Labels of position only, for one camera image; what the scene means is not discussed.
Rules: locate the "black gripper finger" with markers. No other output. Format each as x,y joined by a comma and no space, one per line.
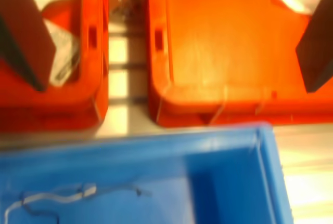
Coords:
318,52
23,34

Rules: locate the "printed paper pouch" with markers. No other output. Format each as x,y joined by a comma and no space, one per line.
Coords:
65,57

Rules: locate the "red crate with mixed supplies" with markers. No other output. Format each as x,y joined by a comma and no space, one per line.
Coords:
86,104

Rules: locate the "red crate with gauze packs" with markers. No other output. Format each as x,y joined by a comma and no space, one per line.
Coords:
221,52

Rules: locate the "blue plastic storage bin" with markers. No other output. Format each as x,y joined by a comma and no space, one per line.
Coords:
130,161

